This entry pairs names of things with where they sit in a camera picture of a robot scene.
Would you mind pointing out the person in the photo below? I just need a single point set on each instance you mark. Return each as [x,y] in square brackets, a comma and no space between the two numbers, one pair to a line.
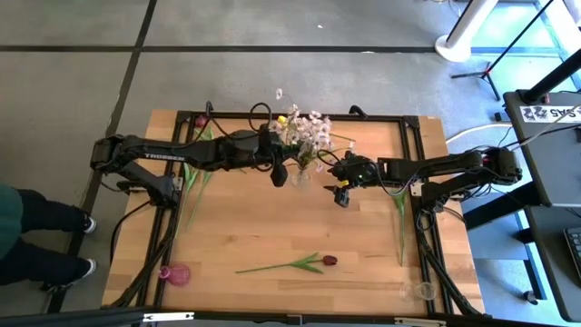
[27,227]

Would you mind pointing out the person's shoe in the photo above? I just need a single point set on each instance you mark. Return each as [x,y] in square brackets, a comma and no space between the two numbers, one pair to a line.
[89,224]
[72,274]

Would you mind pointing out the white floor stand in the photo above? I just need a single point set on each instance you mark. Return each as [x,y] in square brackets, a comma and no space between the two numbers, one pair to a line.
[454,47]

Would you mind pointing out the black table frame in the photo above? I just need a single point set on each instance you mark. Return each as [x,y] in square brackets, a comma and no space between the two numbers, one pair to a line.
[386,118]

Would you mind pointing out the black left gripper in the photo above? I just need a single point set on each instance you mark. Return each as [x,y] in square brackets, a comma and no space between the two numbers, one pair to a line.
[268,150]

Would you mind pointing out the white frame beam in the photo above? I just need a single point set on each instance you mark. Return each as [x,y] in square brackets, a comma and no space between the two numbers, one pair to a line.
[560,27]

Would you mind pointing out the black front beam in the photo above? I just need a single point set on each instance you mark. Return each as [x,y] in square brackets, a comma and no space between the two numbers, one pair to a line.
[91,318]

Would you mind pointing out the black tripod stand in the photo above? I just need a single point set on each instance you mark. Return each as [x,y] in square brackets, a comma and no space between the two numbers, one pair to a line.
[488,72]

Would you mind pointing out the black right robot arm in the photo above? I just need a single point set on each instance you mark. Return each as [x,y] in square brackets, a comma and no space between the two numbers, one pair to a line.
[436,165]

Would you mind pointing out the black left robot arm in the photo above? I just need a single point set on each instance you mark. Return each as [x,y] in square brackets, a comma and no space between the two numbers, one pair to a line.
[163,154]

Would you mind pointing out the black slanted pole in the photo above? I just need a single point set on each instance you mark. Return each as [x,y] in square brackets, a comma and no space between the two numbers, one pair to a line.
[554,77]

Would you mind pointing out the black frame hook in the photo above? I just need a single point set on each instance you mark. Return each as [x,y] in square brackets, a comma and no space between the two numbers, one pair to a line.
[209,108]
[358,110]

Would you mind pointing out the pink glass vase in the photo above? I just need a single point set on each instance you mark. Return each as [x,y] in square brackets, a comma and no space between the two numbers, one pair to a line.
[179,274]

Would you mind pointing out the dark red tulip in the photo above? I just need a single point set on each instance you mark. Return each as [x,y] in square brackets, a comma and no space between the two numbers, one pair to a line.
[330,260]
[188,177]

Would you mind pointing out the white printed label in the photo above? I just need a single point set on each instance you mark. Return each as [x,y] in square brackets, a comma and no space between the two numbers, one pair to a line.
[544,113]

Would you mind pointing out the black desk leg beam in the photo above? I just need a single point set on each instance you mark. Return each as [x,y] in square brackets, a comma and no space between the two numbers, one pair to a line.
[499,204]

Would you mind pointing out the black keyboard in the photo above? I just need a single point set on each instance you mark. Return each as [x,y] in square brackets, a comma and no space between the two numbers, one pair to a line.
[574,250]

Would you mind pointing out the silver beam bracket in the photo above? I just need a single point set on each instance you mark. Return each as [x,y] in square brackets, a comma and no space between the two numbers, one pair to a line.
[420,321]
[168,316]

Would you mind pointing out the small clear glass vase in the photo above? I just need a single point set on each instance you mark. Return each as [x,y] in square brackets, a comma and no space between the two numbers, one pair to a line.
[426,290]

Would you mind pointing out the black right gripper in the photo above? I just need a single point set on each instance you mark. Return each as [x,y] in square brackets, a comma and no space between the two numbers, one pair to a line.
[358,170]

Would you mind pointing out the black caster wheel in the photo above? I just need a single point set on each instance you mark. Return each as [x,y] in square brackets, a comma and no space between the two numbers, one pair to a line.
[531,297]

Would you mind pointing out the dark grey low desk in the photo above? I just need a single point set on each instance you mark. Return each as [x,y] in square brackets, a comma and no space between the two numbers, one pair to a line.
[554,254]

